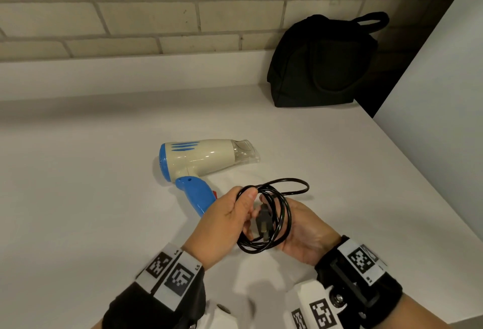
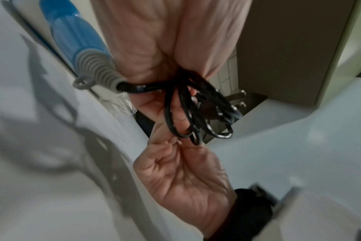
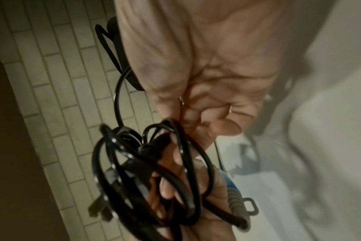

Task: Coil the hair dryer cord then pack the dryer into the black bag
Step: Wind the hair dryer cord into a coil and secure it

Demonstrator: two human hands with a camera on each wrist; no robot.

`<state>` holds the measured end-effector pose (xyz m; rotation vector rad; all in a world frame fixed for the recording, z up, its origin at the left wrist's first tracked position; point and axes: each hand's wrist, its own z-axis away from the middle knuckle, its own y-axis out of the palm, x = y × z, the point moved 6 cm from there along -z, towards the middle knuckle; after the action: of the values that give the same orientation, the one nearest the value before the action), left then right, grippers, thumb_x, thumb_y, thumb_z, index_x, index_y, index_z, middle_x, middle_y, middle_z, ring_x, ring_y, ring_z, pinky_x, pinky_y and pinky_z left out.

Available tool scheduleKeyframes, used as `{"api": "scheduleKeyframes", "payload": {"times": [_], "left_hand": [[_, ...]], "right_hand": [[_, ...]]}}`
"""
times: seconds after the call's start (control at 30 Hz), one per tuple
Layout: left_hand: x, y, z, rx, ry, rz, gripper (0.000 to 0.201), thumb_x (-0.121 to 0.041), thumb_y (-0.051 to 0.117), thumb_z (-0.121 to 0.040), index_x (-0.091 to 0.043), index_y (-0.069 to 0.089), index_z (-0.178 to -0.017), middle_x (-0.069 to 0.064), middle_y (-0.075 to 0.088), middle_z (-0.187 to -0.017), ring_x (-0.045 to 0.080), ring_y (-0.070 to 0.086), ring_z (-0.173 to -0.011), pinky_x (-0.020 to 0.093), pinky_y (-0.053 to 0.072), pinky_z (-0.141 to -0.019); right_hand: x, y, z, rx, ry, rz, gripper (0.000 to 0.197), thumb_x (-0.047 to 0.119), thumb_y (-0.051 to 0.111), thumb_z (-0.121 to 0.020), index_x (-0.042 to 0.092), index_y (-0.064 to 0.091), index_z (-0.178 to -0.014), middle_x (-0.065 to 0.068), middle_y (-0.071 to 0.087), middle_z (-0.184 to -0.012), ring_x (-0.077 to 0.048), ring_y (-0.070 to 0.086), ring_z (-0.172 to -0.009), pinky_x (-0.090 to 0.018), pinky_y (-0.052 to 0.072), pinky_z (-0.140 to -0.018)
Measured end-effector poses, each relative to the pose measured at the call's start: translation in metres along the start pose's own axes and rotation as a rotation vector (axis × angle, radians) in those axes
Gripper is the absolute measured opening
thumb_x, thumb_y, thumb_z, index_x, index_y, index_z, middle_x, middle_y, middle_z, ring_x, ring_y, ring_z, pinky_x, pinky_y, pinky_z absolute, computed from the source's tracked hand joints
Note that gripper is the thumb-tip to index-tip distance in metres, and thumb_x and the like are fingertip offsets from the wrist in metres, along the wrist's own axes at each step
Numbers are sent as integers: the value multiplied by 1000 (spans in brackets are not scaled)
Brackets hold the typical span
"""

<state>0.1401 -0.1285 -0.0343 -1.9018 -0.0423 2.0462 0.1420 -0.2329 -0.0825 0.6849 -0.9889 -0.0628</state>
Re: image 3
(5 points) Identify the person's left hand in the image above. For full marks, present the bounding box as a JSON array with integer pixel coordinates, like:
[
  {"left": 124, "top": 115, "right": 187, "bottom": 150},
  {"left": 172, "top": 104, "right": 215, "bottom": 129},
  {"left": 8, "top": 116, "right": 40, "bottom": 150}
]
[{"left": 144, "top": 141, "right": 238, "bottom": 241}]

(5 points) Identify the person's right hand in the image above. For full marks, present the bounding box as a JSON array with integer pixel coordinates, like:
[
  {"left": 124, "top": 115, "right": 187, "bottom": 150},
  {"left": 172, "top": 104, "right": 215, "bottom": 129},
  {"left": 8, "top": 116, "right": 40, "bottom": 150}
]
[{"left": 113, "top": 0, "right": 288, "bottom": 166}]

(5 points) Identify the white and blue hair dryer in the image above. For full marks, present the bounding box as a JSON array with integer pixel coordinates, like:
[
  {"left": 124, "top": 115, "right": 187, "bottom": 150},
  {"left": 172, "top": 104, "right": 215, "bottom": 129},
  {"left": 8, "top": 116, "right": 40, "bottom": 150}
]
[{"left": 211, "top": 164, "right": 260, "bottom": 233}]

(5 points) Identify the black power cord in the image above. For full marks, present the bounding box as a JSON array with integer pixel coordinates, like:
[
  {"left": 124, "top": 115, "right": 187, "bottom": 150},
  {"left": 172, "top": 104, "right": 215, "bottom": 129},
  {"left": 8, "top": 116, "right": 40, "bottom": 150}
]
[{"left": 87, "top": 68, "right": 250, "bottom": 241}]

